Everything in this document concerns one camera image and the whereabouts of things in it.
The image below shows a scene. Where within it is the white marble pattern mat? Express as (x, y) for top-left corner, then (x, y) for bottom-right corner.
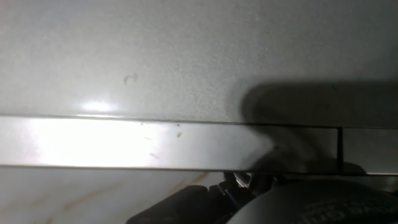
(0, 167), (225, 224)

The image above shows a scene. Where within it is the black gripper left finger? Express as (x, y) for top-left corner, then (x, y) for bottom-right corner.
(125, 184), (240, 224)

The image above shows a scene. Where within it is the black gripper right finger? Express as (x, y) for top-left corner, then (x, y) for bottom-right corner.
(223, 171), (278, 197)

